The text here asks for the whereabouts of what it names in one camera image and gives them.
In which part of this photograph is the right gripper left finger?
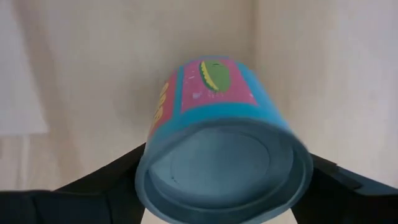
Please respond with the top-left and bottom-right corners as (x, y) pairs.
(0, 142), (147, 224)

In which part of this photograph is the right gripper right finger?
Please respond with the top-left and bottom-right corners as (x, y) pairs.
(290, 154), (398, 224)

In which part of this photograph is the blue can with pink label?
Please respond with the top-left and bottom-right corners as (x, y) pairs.
(134, 55), (314, 224)

